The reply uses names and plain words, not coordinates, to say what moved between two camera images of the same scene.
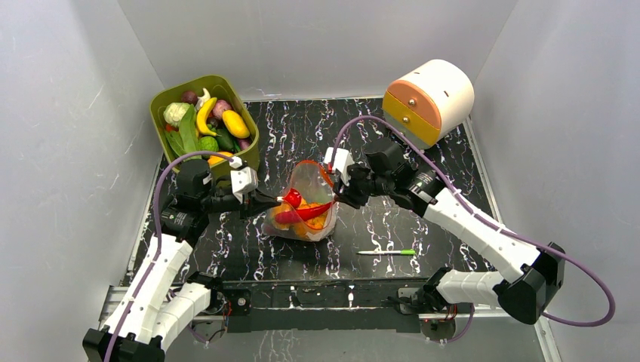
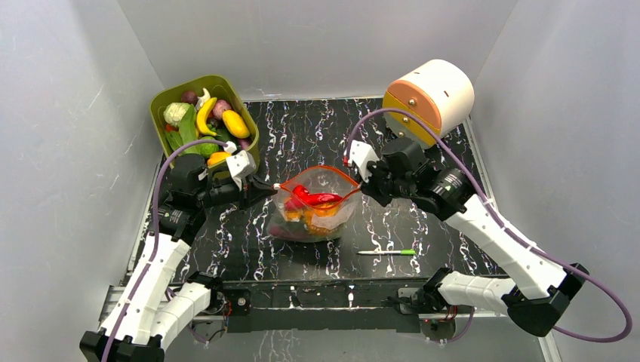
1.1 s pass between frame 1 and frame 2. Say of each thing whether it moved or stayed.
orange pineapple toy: moved
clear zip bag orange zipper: moved
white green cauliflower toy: stayed
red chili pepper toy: moved
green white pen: stayed
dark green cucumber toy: stayed
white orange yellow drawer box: stayed
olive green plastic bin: stayed
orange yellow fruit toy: stayed
